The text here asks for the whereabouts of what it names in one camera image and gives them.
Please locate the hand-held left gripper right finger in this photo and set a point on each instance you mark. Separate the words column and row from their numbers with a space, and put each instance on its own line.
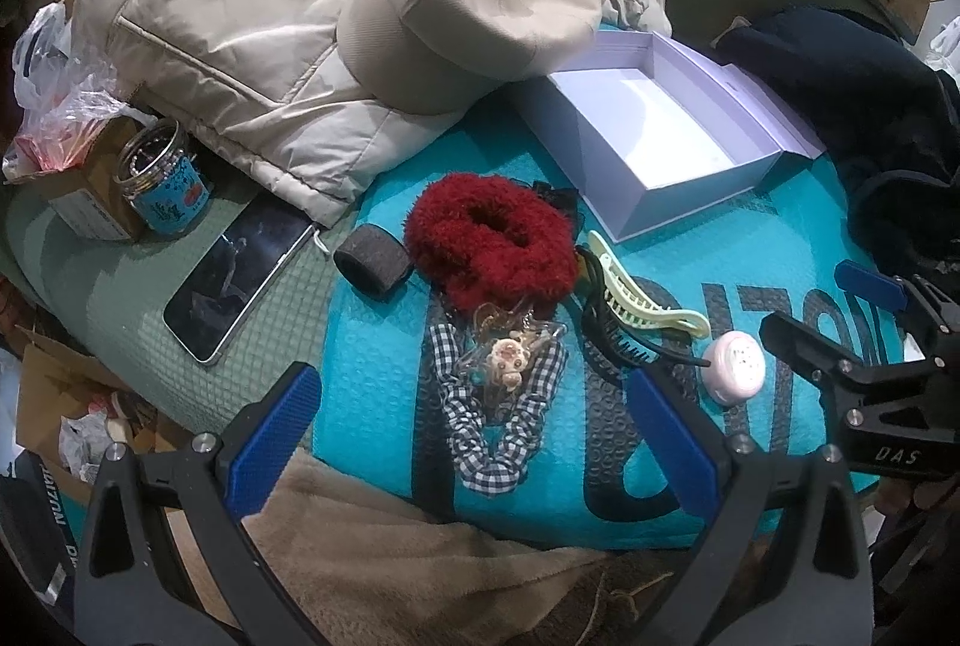
column 667, row 440

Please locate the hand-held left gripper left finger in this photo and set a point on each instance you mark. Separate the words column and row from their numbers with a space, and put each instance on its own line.
column 277, row 425

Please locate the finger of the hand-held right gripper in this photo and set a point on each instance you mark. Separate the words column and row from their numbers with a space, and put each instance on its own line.
column 866, row 282
column 810, row 349

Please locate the pink round compact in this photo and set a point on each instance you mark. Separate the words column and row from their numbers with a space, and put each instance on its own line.
column 735, row 364

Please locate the long black hair clip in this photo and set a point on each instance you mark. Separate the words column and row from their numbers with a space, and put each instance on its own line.
column 600, row 325

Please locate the cream claw hair clip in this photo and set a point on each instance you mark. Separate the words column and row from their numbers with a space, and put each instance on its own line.
column 630, row 293

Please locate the black white gingham scrunchie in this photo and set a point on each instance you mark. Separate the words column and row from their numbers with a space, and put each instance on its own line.
column 510, row 443

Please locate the clear hair clip bear charm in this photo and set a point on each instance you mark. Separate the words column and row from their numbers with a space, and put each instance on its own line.
column 506, row 357

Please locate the dark hair roller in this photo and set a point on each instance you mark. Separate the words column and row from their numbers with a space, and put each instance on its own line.
column 375, row 263

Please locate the lavender cardboard box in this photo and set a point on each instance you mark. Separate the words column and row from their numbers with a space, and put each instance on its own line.
column 660, row 121

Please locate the red fluffy scrunchie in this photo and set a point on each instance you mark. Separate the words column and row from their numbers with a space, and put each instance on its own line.
column 442, row 218

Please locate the person's right hand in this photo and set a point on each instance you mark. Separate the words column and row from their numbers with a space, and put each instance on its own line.
column 900, row 496

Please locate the teal bubble mailer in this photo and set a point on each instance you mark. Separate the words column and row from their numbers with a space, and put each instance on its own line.
column 750, row 466

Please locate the smartphone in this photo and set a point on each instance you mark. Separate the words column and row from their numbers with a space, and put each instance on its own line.
column 225, row 278

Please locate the dark clothing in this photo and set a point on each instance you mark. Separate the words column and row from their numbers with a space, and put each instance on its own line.
column 862, row 91

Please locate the beige fleece blanket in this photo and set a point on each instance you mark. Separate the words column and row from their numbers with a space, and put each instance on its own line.
column 412, row 578

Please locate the open cardboard box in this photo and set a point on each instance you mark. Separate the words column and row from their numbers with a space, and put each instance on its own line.
column 52, row 383

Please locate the glass jar blue label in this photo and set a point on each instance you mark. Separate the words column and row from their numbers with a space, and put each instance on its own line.
column 169, row 203

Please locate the white cloth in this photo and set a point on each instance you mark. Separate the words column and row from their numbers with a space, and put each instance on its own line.
column 946, row 42

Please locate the dark printed mailer bag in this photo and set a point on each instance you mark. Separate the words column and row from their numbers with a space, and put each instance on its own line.
column 37, row 526

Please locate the small cardboard box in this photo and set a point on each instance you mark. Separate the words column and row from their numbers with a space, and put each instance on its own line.
column 82, row 203

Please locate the clear plastic bag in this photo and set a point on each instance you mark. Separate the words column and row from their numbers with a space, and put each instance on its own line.
column 52, row 91

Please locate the beige puffer jacket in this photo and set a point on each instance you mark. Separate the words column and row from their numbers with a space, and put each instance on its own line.
column 225, row 15

